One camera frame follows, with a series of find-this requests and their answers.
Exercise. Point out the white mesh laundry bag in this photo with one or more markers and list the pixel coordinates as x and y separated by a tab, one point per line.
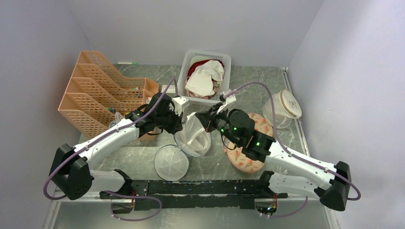
171	162

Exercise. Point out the white bra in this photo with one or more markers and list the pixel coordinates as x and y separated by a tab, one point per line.
205	82

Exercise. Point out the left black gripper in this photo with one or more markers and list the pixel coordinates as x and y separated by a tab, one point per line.
177	126

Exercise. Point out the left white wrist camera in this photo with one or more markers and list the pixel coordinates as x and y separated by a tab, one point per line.
180	103

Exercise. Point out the aluminium frame rail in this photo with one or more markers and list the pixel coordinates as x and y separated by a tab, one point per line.
330	214

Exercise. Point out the green white marker pen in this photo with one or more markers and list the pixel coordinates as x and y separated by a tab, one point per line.
127	63

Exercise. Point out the white plastic basket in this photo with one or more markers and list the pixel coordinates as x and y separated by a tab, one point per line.
193	56

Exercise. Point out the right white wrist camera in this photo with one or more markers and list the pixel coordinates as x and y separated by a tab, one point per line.
227	98

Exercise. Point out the small beige mesh bag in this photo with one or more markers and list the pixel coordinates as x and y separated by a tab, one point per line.
286	109

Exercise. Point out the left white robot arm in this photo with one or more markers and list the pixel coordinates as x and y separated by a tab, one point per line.
72	175

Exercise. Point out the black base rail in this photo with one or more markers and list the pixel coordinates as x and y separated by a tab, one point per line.
154	194

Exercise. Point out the small white cardboard box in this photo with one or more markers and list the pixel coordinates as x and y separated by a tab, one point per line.
171	89

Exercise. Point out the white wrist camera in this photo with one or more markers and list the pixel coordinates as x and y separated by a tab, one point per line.
180	103
227	98

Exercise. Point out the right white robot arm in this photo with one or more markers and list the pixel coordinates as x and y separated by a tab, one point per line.
328	182

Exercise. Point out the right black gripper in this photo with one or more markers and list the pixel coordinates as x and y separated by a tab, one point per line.
205	117

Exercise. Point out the red bra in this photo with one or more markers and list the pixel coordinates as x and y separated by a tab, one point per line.
199	63

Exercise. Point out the orange plastic file organizer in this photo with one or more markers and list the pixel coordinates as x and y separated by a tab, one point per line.
96	90

